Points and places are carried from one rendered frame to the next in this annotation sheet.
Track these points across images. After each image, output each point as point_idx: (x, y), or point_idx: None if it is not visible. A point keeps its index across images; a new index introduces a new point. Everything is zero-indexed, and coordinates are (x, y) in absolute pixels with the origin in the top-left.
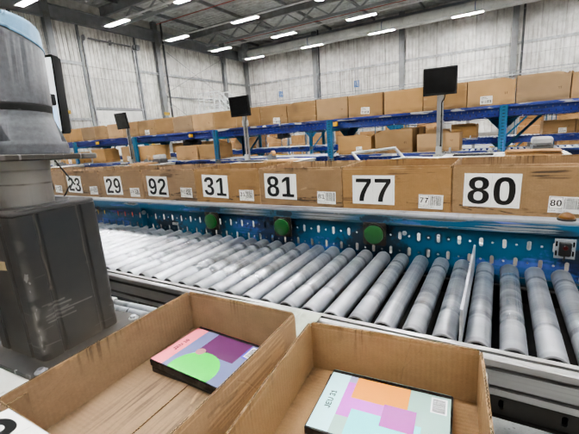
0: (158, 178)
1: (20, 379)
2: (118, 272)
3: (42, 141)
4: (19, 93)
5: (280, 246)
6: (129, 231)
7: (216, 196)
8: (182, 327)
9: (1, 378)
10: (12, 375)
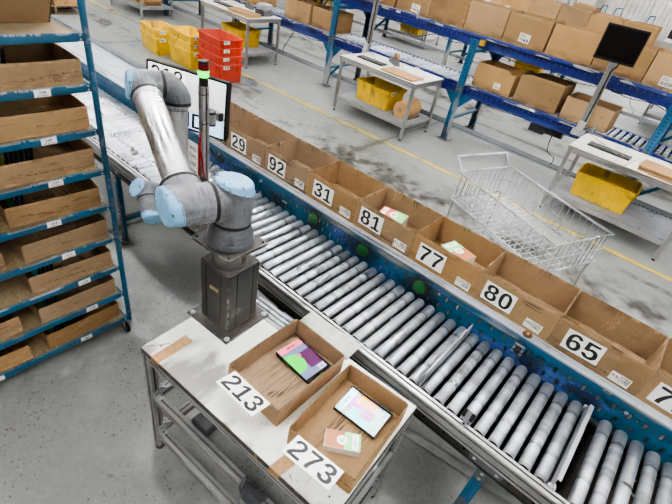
0: (278, 160)
1: (217, 339)
2: None
3: (247, 245)
4: (242, 224)
5: (356, 266)
6: None
7: (322, 200)
8: (290, 333)
9: (208, 335)
10: (212, 334)
